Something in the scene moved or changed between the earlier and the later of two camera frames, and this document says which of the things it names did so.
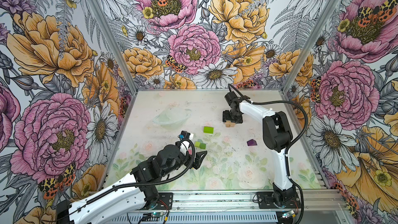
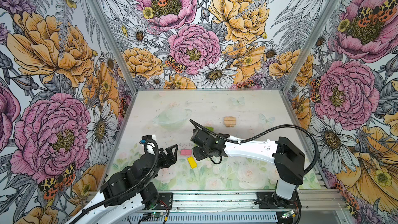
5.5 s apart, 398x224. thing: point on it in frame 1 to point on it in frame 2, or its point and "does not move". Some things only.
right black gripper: (226, 116) to (197, 154)
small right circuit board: (288, 213) does not move
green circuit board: (156, 214) does not move
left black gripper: (198, 159) to (167, 163)
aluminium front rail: (320, 199) does not move
